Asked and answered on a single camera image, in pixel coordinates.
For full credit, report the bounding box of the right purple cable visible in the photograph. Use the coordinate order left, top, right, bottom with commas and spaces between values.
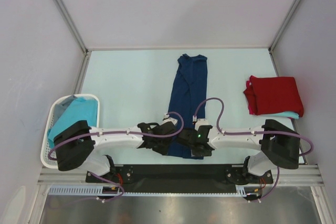
192, 98, 315, 204

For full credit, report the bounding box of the folded red t shirt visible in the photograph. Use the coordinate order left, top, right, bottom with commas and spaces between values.
244, 76, 304, 118

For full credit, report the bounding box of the aluminium frame rail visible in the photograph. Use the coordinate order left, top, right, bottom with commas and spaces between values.
37, 165, 324, 186

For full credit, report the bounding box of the grey shirt in basket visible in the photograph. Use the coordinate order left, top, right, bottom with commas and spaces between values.
54, 95, 77, 122

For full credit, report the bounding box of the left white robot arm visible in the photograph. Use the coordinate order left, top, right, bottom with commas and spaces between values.
52, 118, 177, 182

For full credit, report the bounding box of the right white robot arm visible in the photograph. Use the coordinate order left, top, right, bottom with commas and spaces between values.
176, 119, 300, 185

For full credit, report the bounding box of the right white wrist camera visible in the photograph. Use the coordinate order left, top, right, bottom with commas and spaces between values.
193, 115, 209, 131

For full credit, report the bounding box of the light blue cable duct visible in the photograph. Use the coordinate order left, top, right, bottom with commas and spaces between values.
48, 185, 127, 195

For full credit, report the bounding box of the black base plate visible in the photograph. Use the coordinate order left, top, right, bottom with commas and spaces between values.
85, 163, 274, 194

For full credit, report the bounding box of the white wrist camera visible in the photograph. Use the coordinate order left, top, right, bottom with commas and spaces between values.
163, 113, 178, 126
193, 115, 209, 131

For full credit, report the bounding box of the white laundry basket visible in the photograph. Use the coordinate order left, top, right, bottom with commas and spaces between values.
40, 94, 100, 169

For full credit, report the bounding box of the folded light blue t shirt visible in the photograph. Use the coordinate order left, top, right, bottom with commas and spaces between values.
272, 111, 300, 120

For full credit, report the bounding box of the purple cable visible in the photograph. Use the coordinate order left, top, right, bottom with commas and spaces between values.
47, 111, 184, 205
192, 98, 315, 204

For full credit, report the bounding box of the turquoise t shirt in basket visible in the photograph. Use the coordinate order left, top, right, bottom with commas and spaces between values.
47, 96, 99, 148

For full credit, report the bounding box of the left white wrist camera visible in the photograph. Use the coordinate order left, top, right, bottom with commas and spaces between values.
163, 113, 178, 126

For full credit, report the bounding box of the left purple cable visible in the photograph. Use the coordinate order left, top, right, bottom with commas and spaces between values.
47, 111, 184, 205

